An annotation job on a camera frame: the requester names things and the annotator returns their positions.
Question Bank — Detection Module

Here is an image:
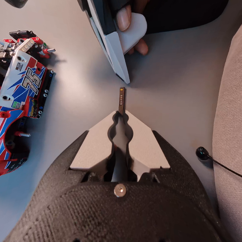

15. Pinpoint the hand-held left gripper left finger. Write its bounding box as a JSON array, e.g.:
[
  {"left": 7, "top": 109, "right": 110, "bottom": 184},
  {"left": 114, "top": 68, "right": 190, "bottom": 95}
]
[{"left": 70, "top": 110, "right": 120, "bottom": 181}]

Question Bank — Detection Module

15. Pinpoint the red white blue lego car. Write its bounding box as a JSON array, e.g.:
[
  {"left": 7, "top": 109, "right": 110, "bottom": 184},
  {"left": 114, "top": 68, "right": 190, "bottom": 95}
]
[{"left": 0, "top": 30, "right": 56, "bottom": 176}]

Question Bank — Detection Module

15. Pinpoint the black earphone cable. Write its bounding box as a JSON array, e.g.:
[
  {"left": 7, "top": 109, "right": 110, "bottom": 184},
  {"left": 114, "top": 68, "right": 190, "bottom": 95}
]
[{"left": 208, "top": 155, "right": 242, "bottom": 178}]

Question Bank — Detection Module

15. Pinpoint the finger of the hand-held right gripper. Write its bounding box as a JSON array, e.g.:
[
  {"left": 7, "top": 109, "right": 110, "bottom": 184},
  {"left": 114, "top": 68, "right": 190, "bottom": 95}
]
[
  {"left": 90, "top": 18, "right": 124, "bottom": 82},
  {"left": 87, "top": 0, "right": 130, "bottom": 84}
]

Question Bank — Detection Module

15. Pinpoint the black lego strip with stickers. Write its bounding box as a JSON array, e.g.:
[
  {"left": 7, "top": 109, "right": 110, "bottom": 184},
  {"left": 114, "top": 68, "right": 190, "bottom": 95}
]
[{"left": 118, "top": 87, "right": 125, "bottom": 116}]

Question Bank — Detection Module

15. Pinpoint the person's right hand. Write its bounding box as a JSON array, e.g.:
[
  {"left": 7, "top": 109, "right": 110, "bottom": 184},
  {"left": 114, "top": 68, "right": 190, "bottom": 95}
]
[{"left": 116, "top": 0, "right": 150, "bottom": 55}]

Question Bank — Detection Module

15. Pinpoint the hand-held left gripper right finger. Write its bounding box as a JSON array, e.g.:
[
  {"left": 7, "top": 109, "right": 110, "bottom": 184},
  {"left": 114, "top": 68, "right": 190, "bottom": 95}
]
[{"left": 123, "top": 110, "right": 170, "bottom": 182}]

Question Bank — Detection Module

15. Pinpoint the beige sweatshirt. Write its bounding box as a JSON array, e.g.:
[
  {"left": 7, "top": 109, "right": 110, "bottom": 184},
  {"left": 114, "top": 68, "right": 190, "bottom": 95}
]
[{"left": 212, "top": 25, "right": 242, "bottom": 242}]

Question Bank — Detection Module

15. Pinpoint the dark grey rounded object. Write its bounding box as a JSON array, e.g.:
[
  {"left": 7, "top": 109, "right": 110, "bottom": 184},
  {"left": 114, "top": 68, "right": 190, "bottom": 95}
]
[{"left": 4, "top": 0, "right": 29, "bottom": 9}]

